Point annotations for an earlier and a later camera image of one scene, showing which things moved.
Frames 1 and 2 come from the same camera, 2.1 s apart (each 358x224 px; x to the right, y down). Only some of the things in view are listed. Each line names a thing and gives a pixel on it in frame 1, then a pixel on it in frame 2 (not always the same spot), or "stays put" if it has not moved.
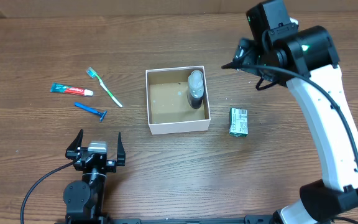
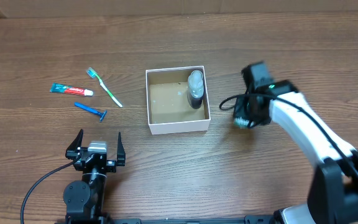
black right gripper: x=278 y=77 to x=238 y=112
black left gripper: x=112 y=165 stays put
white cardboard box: x=168 y=111 stays put
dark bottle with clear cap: x=196 y=86 stays put
